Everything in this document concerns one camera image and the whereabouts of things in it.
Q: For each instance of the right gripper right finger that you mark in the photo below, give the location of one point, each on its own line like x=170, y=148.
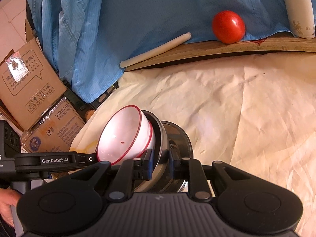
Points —
x=194, y=173

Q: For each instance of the lower cardboard box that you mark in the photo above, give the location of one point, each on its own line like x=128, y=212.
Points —
x=55, y=131

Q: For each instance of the blue cloth garment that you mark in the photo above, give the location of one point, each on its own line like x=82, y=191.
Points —
x=85, y=40

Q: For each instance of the steel bowl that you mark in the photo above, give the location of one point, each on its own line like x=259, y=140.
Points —
x=160, y=158

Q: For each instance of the white bowl red rim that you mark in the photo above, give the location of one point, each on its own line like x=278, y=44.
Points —
x=145, y=139
x=119, y=134

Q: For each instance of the person left hand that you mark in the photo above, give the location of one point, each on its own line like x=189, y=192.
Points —
x=8, y=198

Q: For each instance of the white rolling stick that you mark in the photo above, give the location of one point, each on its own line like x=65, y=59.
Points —
x=156, y=51

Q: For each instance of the wooden board shelf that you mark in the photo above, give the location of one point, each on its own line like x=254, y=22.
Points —
x=279, y=42

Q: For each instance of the cardboard box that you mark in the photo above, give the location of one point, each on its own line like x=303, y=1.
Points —
x=29, y=85
x=55, y=131

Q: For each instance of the red tomato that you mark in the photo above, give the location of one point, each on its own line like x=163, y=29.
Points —
x=228, y=27

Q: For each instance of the white thermos bottle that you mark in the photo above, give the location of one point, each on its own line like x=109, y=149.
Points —
x=301, y=18

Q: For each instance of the steel plate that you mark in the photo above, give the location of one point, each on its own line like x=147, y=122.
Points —
x=181, y=144

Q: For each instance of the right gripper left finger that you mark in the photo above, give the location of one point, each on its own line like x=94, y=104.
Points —
x=130, y=170

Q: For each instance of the upper cardboard box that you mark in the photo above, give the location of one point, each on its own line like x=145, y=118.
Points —
x=29, y=85

